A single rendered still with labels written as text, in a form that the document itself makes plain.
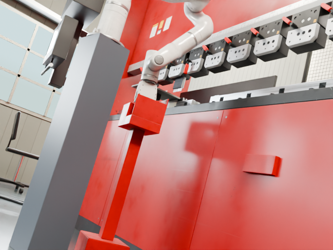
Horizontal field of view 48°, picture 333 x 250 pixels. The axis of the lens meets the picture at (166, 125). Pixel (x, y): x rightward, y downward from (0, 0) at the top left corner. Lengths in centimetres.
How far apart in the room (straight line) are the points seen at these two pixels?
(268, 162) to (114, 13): 100
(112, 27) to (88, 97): 37
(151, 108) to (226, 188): 54
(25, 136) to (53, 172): 396
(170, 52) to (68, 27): 161
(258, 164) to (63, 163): 80
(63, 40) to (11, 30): 239
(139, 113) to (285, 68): 353
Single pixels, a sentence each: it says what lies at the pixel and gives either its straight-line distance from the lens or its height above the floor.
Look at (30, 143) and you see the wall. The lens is 561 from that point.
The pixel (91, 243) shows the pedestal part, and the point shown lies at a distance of 173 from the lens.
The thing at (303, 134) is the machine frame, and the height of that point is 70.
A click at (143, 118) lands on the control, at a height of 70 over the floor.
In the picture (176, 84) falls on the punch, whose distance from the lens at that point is 246.
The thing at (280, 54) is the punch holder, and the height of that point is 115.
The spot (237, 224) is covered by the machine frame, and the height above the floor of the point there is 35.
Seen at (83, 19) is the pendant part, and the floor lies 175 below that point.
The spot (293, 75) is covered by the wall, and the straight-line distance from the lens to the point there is 499.
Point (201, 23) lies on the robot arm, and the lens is 201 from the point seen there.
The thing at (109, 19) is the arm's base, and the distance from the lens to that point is 184.
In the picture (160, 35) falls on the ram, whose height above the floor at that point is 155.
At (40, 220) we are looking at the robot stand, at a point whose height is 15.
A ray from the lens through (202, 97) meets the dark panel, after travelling 310.
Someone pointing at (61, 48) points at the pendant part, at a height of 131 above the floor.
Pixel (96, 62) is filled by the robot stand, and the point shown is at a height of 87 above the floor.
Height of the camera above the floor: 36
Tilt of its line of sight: 11 degrees up
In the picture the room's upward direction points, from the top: 16 degrees clockwise
